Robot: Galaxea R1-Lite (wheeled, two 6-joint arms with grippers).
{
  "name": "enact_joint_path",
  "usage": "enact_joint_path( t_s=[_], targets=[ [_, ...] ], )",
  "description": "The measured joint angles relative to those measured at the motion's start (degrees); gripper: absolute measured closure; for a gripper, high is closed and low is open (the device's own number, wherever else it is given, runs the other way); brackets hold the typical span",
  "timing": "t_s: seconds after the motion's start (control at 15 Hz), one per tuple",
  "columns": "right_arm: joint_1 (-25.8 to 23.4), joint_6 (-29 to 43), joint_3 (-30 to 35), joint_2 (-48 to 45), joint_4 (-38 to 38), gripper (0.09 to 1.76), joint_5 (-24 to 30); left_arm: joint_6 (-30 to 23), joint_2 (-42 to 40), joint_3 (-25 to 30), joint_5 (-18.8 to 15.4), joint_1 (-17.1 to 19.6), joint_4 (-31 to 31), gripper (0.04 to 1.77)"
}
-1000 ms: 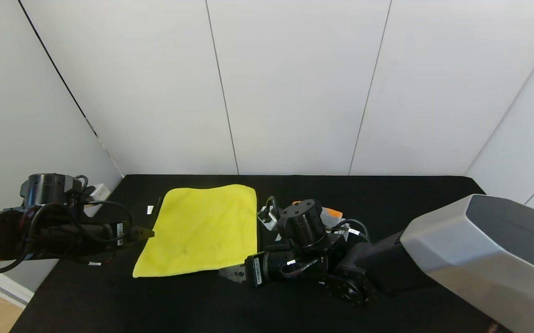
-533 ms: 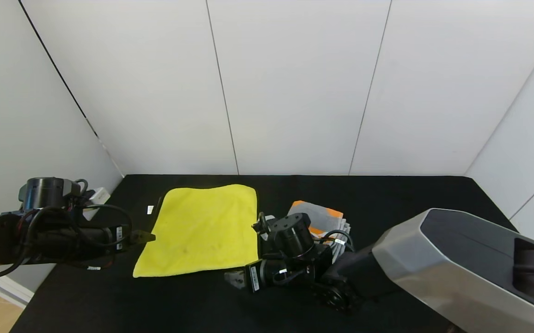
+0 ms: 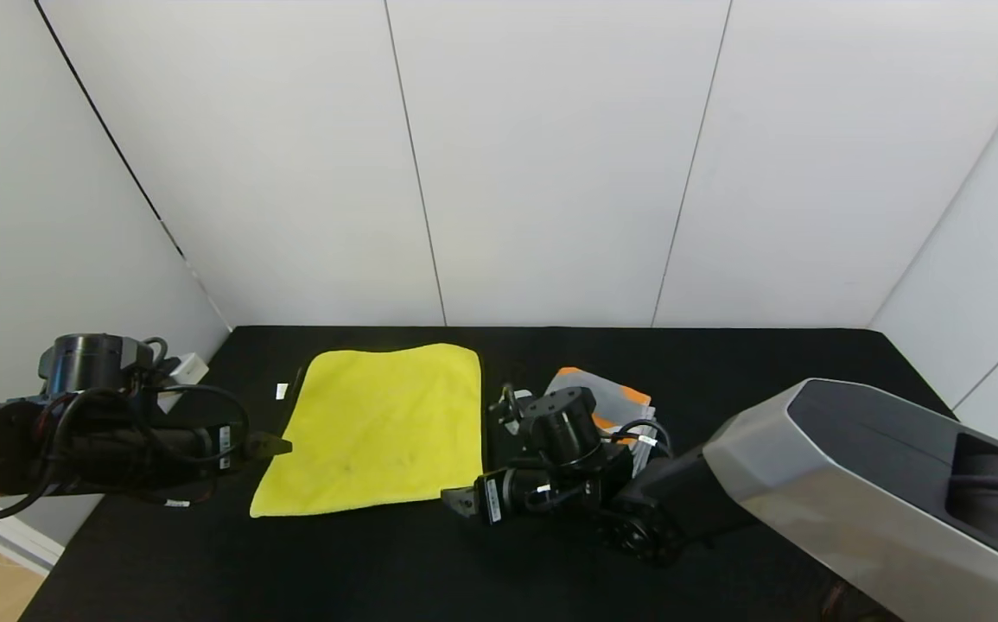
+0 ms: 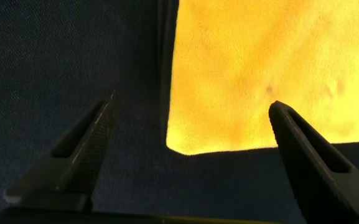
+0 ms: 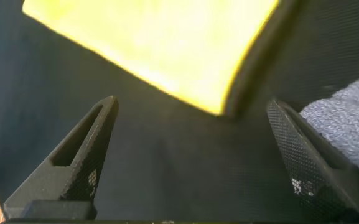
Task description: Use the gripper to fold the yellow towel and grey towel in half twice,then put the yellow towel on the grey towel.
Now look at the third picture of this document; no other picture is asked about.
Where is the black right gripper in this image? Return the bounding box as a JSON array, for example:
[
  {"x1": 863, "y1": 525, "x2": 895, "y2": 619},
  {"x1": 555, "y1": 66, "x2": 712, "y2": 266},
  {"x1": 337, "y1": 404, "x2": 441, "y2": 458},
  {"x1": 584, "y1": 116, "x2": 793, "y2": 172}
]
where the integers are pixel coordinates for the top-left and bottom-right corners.
[{"x1": 441, "y1": 466, "x2": 554, "y2": 526}]

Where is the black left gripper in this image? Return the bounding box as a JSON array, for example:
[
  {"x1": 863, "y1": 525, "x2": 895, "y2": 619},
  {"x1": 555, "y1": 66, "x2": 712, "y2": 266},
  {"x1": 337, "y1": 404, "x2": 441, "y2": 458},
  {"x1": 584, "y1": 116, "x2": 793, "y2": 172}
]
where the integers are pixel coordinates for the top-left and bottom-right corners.
[{"x1": 159, "y1": 423, "x2": 293, "y2": 472}]

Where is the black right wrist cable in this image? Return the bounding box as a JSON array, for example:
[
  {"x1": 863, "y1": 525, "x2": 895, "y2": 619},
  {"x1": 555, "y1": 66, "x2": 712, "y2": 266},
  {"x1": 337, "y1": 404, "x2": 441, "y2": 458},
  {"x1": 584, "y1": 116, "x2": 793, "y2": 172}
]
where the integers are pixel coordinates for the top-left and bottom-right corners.
[{"x1": 602, "y1": 418, "x2": 674, "y2": 459}]

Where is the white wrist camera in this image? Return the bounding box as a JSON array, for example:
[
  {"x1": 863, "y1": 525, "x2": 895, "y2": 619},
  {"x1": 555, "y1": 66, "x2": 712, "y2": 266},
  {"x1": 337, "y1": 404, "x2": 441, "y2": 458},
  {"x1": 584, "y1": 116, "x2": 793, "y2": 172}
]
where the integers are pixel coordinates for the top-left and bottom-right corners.
[
  {"x1": 488, "y1": 383, "x2": 534, "y2": 433},
  {"x1": 157, "y1": 352, "x2": 211, "y2": 391}
]

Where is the yellow microfiber towel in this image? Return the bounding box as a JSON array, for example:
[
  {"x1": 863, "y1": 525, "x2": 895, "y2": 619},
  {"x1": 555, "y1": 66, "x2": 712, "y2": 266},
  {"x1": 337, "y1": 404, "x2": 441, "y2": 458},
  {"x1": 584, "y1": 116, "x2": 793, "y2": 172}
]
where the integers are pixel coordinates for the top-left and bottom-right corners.
[{"x1": 250, "y1": 343, "x2": 486, "y2": 519}]

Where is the grey towel with orange marks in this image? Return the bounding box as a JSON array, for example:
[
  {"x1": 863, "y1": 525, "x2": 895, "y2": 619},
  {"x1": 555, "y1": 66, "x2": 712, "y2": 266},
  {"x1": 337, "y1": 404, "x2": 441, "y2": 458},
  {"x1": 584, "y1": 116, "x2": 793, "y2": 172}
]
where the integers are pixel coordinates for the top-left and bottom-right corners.
[{"x1": 542, "y1": 366, "x2": 657, "y2": 478}]

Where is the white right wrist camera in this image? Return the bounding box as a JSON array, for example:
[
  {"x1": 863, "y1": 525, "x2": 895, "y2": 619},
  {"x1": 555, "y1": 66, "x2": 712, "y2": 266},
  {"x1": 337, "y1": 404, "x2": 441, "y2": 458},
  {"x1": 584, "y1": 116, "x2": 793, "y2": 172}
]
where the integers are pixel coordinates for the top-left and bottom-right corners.
[{"x1": 488, "y1": 383, "x2": 534, "y2": 433}]

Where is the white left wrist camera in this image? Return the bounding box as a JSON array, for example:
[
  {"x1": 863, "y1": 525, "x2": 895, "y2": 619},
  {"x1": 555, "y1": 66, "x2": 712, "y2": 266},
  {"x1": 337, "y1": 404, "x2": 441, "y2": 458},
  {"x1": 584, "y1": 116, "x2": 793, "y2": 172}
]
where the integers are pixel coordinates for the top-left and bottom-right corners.
[{"x1": 157, "y1": 352, "x2": 211, "y2": 391}]

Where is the white baseboard strip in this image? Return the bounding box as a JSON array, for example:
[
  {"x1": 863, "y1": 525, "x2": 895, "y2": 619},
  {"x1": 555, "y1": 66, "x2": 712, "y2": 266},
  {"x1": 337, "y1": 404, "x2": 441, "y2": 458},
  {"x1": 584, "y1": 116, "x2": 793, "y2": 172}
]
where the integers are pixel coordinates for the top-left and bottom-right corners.
[{"x1": 0, "y1": 497, "x2": 65, "y2": 576}]

